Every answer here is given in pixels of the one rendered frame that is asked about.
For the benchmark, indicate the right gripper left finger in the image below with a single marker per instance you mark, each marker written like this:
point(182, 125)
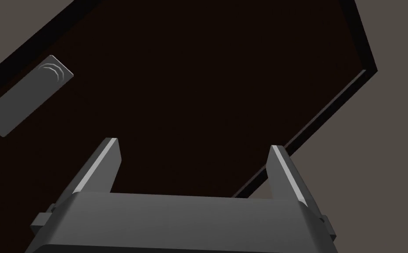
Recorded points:
point(98, 168)

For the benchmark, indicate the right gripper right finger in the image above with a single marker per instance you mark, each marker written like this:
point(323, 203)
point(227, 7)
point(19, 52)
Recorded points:
point(288, 175)

